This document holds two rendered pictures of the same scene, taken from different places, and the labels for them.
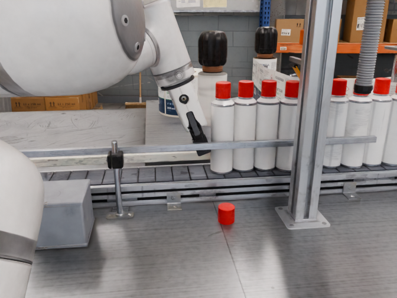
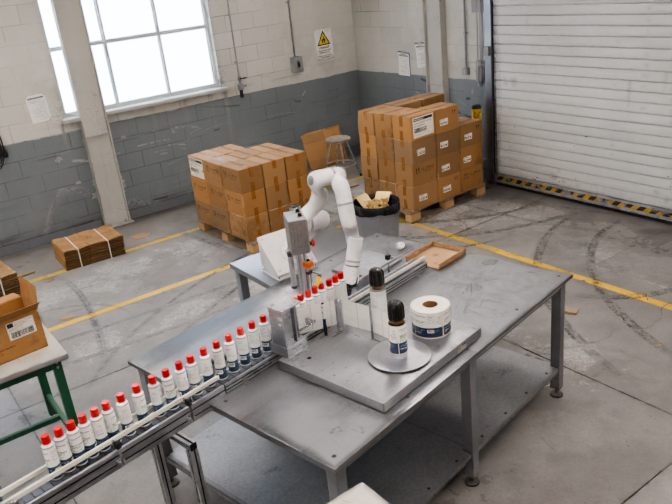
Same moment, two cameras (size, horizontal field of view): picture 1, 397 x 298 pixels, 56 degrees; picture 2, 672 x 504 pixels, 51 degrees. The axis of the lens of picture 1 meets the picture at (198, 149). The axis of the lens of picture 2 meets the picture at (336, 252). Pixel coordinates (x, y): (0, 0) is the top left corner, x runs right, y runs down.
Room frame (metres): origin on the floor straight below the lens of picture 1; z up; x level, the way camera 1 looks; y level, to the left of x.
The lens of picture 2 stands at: (3.60, -2.28, 2.67)
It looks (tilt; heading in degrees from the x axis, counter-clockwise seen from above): 22 degrees down; 142
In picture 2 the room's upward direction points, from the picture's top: 6 degrees counter-clockwise
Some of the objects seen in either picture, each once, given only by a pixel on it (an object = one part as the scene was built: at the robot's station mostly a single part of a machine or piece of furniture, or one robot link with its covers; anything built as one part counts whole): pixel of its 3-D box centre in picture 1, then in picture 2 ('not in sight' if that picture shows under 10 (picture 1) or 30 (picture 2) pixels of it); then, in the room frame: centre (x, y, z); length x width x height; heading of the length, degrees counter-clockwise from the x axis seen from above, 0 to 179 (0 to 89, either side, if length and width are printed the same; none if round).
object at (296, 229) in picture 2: not in sight; (297, 232); (0.75, -0.27, 1.38); 0.17 x 0.10 x 0.19; 152
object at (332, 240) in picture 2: not in sight; (319, 262); (0.08, 0.36, 0.81); 0.90 x 0.90 x 0.04; 86
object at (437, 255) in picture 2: not in sight; (435, 254); (0.69, 0.84, 0.85); 0.30 x 0.26 x 0.04; 97
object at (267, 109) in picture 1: (266, 125); (330, 296); (0.82, -0.16, 0.98); 0.05 x 0.05 x 0.20
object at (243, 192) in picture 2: not in sight; (250, 193); (-2.73, 1.64, 0.45); 1.20 x 0.84 x 0.89; 177
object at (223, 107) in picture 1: (222, 128); (342, 289); (0.81, -0.05, 0.98); 0.05 x 0.05 x 0.20
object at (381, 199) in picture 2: not in sight; (378, 210); (-1.01, 1.92, 0.50); 0.42 x 0.41 x 0.28; 86
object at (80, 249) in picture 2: not in sight; (88, 246); (-3.70, 0.11, 0.11); 0.65 x 0.54 x 0.22; 83
